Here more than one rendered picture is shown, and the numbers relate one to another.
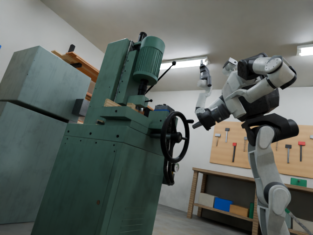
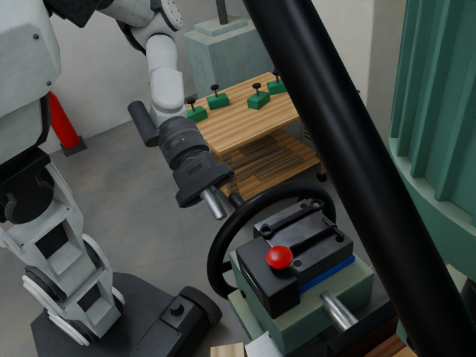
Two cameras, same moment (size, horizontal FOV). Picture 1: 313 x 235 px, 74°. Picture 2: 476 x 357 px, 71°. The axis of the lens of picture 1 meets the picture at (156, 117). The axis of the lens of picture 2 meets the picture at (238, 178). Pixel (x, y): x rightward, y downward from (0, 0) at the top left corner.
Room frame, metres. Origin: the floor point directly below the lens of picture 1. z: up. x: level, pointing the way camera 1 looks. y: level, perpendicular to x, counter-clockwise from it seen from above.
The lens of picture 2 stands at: (1.53, 0.05, 1.33)
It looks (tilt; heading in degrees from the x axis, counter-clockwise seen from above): 38 degrees down; 212
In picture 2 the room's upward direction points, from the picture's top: 12 degrees counter-clockwise
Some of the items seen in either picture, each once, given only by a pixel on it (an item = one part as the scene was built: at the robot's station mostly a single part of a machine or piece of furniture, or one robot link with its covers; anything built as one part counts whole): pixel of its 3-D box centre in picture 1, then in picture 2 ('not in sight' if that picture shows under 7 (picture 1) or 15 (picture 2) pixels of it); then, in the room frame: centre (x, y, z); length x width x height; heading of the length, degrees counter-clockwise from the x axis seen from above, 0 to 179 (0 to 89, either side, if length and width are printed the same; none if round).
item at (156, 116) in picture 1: (162, 120); (297, 280); (1.28, -0.04, 0.91); 0.15 x 0.14 x 0.09; 142
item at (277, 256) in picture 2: not in sight; (279, 256); (1.32, -0.05, 1.02); 0.03 x 0.03 x 0.01
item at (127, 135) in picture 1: (116, 140); not in sight; (1.43, 0.23, 0.76); 0.57 x 0.45 x 0.09; 52
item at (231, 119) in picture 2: not in sight; (253, 138); (0.10, -0.69, 0.32); 0.66 x 0.57 x 0.64; 144
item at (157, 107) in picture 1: (165, 110); (290, 248); (1.28, -0.05, 0.99); 0.13 x 0.11 x 0.06; 142
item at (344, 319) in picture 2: (152, 115); (344, 322); (1.33, 0.03, 0.95); 0.09 x 0.07 x 0.09; 142
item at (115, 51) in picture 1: (114, 87); not in sight; (1.54, 0.37, 1.16); 0.22 x 0.22 x 0.72; 52
